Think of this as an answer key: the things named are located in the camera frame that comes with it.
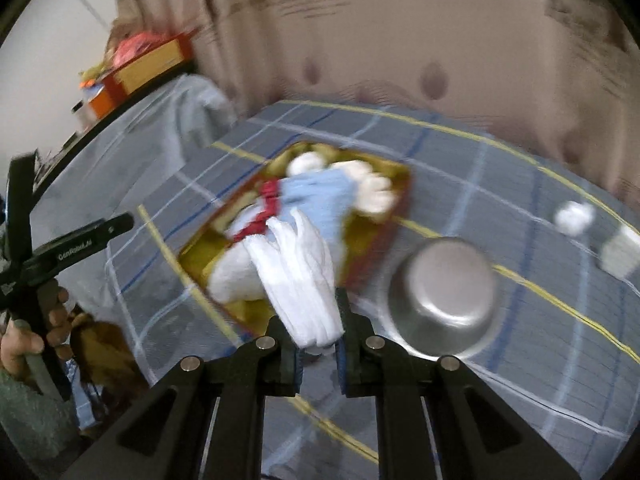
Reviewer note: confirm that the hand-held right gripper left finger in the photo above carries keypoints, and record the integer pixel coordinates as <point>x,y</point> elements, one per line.
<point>297,367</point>

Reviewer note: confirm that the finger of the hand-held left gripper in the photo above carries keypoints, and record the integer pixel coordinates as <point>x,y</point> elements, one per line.
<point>75,249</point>
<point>21,210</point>

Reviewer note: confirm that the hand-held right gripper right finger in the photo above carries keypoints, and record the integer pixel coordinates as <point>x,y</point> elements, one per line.
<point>340,367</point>

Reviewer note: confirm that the thin white cloth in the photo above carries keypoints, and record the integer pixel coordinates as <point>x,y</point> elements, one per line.
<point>305,280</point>

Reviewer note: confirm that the red and gold box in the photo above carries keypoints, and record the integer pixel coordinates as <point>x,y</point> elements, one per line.
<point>367,247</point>

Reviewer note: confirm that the light blue cloth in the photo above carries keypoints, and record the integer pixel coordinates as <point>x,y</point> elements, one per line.
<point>320,200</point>

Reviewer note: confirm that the person's left forearm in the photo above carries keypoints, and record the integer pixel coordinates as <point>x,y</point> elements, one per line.
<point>30,410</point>

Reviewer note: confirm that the person's left hand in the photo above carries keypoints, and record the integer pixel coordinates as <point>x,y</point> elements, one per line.
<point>20,350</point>

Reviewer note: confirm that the brown fuzzy cloth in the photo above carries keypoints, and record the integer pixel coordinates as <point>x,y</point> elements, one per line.
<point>100,350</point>

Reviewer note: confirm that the metal bowl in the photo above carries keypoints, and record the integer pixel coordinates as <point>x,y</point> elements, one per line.
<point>440,295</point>

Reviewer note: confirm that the orange box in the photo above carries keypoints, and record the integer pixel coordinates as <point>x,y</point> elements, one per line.
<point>97,104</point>

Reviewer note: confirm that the red and white cloth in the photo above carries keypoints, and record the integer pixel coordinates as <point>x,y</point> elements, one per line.
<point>270,195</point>

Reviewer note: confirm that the grey blue blanket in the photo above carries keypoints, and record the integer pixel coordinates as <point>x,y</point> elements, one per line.
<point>200,107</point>

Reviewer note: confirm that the red and yellow storage box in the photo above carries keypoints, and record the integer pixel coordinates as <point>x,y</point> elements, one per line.
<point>150,67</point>

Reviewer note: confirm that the orange pink bag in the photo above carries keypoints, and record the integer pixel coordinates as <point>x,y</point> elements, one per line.
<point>137,46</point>

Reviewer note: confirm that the small white fluffy ball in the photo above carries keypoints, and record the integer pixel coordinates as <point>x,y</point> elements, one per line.
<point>574,218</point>

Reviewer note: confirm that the white box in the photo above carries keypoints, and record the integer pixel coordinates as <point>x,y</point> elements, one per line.
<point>620,255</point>

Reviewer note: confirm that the beige floral curtain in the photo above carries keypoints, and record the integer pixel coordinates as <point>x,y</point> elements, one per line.
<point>400,35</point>

